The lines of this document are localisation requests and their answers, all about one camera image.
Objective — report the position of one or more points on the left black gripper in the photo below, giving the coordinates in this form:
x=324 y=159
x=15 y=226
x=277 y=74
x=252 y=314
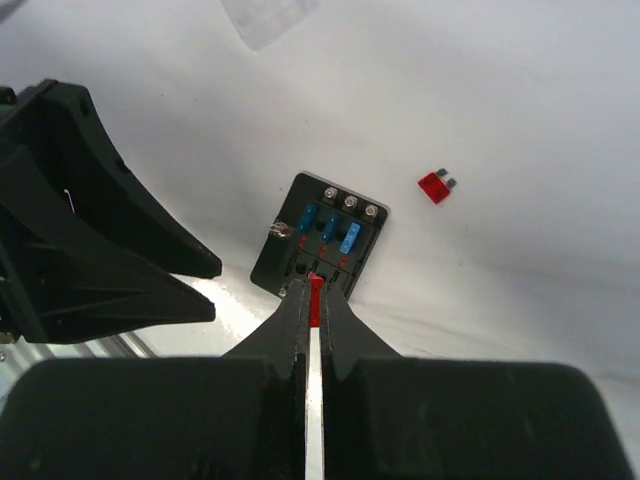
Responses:
x=62 y=282

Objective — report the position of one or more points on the black fuse box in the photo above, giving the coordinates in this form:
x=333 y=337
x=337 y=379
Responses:
x=287 y=256

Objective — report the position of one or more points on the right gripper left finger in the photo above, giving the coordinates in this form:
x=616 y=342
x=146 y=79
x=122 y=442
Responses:
x=237 y=416

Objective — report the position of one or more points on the red fuse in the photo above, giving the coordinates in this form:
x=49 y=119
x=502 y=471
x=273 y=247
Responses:
x=316 y=283
x=437 y=185

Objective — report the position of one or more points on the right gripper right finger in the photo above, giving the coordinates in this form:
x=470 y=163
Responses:
x=388 y=416

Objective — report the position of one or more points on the blue fuse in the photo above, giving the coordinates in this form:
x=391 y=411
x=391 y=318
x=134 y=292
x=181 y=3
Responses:
x=350 y=238
x=330 y=228
x=307 y=220

